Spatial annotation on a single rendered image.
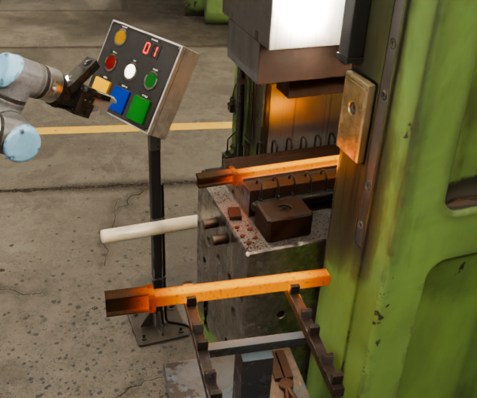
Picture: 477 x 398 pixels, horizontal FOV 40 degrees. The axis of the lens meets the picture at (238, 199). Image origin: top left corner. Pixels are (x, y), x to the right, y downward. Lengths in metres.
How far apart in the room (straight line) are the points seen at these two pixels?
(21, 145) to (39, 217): 1.82
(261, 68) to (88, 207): 2.10
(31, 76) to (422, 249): 1.01
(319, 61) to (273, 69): 0.11
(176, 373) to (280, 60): 0.74
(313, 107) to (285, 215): 0.45
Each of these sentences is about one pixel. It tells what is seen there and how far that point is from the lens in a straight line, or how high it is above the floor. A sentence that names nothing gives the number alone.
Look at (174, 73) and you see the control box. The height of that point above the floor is 1.13.
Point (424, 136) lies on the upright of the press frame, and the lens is 1.22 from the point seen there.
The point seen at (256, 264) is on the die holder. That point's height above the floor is 0.88.
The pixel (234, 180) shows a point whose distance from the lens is 1.63.
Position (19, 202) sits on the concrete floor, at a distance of 3.53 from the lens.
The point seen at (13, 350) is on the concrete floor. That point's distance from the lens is 2.66.
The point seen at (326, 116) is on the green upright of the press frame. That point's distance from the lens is 1.93.
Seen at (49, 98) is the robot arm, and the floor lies 1.14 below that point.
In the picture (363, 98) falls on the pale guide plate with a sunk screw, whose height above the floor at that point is 1.33.
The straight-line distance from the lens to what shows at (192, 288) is 1.28.
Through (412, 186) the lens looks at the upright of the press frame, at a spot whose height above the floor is 1.20.
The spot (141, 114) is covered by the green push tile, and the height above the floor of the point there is 1.00.
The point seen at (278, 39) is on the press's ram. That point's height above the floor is 1.39.
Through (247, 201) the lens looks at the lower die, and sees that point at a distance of 1.63.
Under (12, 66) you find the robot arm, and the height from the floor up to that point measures 1.25.
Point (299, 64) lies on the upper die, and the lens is 1.51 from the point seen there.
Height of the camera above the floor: 1.80
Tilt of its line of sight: 31 degrees down
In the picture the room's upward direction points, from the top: 3 degrees clockwise
